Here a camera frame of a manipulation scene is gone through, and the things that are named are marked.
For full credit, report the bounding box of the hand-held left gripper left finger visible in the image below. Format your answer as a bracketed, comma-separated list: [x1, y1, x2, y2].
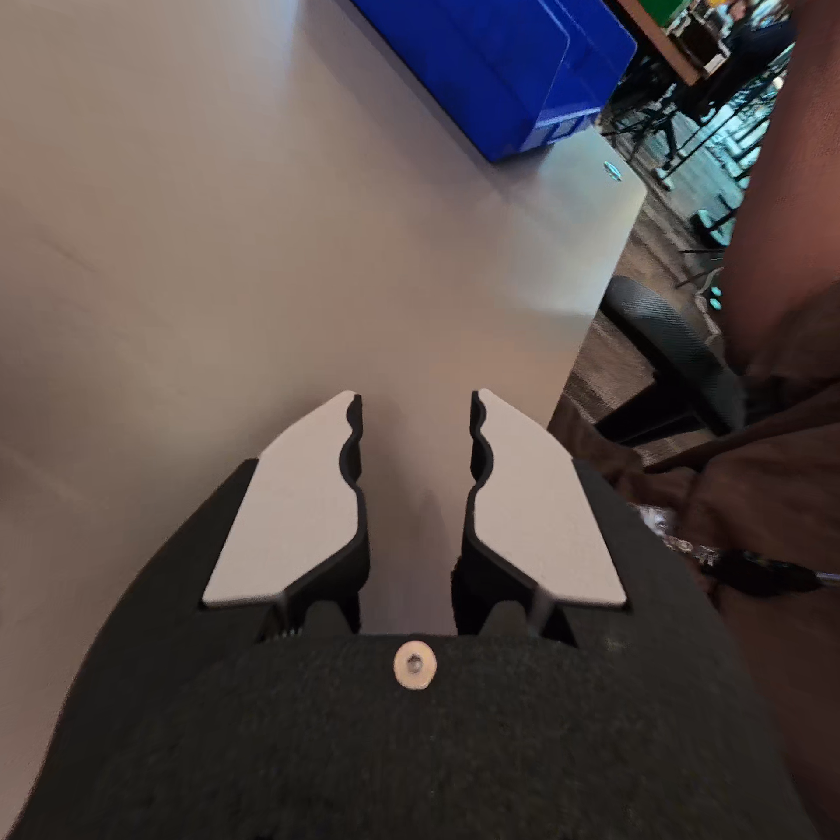
[201, 392, 370, 620]

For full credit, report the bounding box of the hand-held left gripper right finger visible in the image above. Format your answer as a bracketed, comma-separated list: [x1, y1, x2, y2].
[453, 389, 628, 620]

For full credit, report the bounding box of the blue plastic bin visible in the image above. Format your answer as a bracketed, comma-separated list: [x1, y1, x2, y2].
[348, 0, 639, 165]

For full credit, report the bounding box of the person's right forearm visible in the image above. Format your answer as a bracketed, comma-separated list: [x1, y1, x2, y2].
[722, 0, 840, 375]

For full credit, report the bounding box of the grey desk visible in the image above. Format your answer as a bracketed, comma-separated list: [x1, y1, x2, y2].
[0, 0, 648, 788]

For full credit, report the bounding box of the clear badge holder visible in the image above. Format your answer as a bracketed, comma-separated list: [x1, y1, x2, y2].
[630, 499, 716, 563]

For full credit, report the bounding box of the black office chair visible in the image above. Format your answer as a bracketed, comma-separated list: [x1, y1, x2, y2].
[594, 276, 749, 447]

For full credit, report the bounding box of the person's brown clothing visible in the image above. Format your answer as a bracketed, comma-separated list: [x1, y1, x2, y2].
[549, 283, 840, 840]

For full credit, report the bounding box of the wooden table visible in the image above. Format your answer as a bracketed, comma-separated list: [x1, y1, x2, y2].
[617, 0, 736, 82]

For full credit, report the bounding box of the black chest strap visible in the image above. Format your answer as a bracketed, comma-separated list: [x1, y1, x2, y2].
[703, 552, 840, 598]

